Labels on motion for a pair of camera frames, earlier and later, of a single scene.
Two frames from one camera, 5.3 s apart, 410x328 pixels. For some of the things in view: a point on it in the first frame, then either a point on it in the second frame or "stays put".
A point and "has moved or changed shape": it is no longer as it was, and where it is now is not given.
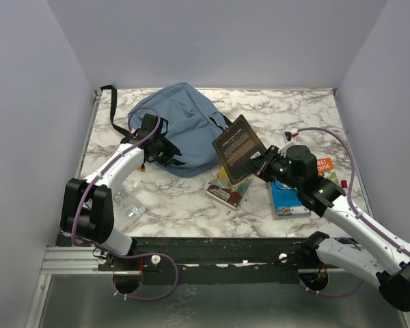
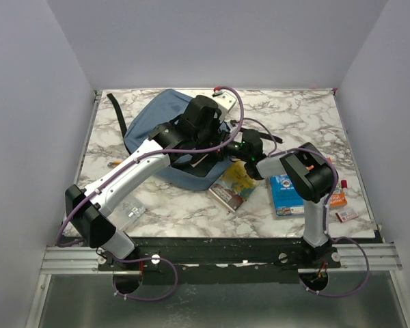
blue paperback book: (287, 201) stays put
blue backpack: (193, 121) has moved or changed shape
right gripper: (262, 169) to (222, 151)
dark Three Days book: (235, 146) has moved or changed shape
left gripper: (171, 150) to (217, 124)
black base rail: (216, 261) stays put
